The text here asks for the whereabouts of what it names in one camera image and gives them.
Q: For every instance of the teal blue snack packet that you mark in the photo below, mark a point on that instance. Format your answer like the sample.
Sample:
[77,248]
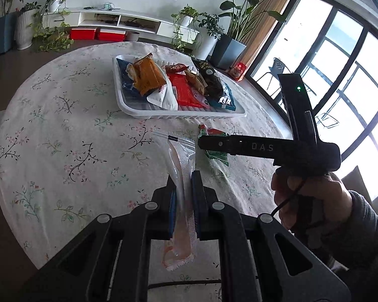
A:
[228,100]

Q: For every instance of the black device in cabinet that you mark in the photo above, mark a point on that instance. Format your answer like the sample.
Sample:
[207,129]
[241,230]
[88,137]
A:
[132,23]

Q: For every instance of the dark blue snack packet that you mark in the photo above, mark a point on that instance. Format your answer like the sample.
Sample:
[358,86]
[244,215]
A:
[126,85]

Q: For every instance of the person's right hand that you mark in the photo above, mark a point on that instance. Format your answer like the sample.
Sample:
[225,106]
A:
[330,192]

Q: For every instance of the beige curtain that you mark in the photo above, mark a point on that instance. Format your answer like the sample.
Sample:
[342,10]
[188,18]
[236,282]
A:
[267,22]

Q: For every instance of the hanging pothos in white pot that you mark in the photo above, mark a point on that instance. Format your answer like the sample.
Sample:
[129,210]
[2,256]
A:
[186,20]

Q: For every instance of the leafy plant in tall white pot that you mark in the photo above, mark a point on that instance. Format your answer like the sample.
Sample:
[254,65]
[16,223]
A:
[206,47]

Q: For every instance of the small beige pot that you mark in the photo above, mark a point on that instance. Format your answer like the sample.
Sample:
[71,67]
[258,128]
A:
[132,36]

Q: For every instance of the white television cabinet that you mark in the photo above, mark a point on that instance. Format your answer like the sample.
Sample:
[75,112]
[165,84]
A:
[145,15]

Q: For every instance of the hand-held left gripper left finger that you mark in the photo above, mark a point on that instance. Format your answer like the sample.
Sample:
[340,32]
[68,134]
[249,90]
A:
[173,207]

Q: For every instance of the black framed glass door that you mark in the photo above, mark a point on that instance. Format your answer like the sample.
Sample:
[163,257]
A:
[267,96]

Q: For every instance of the clear pink white snack packet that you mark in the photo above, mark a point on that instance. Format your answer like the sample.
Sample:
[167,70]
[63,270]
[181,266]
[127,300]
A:
[182,163]

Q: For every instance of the red snack bag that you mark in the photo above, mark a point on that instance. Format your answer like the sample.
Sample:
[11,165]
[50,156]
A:
[184,91]

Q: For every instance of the black snack bag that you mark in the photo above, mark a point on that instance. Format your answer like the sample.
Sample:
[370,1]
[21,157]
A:
[208,72]

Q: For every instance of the orange snack packet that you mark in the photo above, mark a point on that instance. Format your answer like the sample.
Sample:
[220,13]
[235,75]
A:
[149,75]

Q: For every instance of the red gift box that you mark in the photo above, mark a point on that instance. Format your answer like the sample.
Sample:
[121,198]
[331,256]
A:
[237,70]

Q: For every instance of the trailing pothos in white pot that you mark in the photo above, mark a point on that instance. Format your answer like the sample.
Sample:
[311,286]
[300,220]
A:
[55,4]

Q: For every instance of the plant in white ribbed pot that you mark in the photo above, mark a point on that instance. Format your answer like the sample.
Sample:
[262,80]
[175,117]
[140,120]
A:
[23,31]

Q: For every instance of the brown snack packet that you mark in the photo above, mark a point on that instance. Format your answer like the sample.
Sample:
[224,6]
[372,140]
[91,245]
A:
[195,81]

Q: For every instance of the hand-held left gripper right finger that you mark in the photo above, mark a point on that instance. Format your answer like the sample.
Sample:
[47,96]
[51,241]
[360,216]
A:
[195,207]

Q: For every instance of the white plastic tray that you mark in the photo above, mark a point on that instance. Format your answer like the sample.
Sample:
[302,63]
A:
[135,107]

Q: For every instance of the tall plant in blue planter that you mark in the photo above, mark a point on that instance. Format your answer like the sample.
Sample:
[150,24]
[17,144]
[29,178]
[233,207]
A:
[3,34]

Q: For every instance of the pale bread packet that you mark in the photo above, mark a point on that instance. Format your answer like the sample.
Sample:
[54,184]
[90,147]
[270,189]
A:
[132,72]

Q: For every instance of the low black balcony chair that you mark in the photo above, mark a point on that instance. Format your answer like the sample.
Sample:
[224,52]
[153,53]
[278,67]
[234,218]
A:
[326,120]

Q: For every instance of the large-leaf plant in grey-blue planter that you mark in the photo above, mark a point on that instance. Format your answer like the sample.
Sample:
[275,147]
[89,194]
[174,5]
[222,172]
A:
[228,53]

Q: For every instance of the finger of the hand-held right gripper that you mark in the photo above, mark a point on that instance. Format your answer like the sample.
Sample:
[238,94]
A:
[214,144]

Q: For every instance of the red storage box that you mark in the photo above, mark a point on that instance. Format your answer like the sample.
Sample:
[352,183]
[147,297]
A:
[111,35]
[83,34]

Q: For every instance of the person's right forearm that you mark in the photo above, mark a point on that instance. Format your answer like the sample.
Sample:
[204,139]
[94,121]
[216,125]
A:
[365,236]

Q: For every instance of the beige sofa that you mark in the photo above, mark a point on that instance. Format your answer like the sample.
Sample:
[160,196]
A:
[359,179]

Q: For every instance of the teal item on cabinet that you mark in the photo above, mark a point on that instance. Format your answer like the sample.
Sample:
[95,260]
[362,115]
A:
[107,6]

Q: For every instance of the green red snack packet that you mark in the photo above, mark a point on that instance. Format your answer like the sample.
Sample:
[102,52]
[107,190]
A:
[215,160]

